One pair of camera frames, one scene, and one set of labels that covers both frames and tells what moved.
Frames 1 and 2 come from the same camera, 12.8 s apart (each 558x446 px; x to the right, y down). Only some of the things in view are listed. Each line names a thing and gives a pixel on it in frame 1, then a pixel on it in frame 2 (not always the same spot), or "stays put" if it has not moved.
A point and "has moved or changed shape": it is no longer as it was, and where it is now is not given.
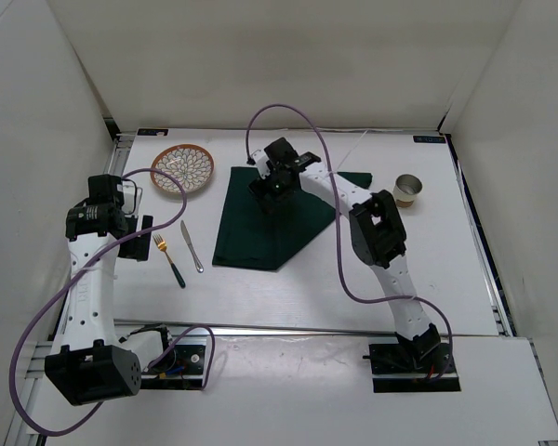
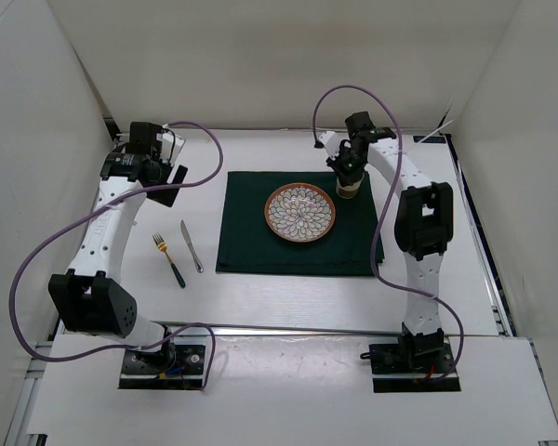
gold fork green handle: [162, 243] stays put
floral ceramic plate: [190, 164] to [299, 212]
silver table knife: [199, 266] stays put
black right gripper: [261, 188] to [346, 178]
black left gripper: [136, 248] to [164, 197]
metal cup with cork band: [406, 187] has moved or changed shape
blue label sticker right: [429, 139] stays put
